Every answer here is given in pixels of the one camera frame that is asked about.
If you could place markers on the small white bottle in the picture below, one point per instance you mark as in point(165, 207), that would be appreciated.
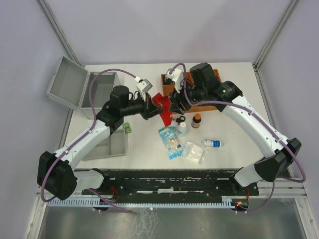
point(182, 129)

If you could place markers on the white gauze packet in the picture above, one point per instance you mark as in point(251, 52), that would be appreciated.
point(194, 153)

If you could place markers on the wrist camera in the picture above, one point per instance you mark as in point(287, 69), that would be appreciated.
point(143, 86)
point(176, 77)

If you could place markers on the white blue bottle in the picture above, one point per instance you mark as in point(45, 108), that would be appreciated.
point(212, 143)

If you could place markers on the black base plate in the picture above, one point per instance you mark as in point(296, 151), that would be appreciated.
point(159, 185)

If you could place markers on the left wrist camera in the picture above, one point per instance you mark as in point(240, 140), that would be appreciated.
point(143, 86)

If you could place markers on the small green packet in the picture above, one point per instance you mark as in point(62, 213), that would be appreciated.
point(127, 128)

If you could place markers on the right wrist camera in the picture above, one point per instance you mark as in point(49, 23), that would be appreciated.
point(176, 77)

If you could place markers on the brown bottle orange cap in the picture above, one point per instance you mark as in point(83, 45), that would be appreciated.
point(196, 120)

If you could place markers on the red first aid pouch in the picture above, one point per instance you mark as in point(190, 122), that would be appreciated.
point(164, 103)

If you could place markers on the grey plastic insert tray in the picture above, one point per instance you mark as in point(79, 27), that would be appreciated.
point(113, 146)

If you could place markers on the grey metal box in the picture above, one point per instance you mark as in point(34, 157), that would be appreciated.
point(70, 86)

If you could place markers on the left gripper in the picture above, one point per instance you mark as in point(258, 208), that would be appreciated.
point(149, 109)

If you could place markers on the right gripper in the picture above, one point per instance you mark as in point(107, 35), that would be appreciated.
point(176, 98)

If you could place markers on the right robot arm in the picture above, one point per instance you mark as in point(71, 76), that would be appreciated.
point(278, 151)

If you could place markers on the black handled scissors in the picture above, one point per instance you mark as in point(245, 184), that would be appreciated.
point(179, 119)

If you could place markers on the rolled tie green pattern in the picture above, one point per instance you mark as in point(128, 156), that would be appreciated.
point(166, 80)

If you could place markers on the blue cotton swab packet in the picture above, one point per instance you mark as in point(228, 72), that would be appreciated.
point(171, 142)

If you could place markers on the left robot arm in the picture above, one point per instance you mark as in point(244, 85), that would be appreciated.
point(57, 172)

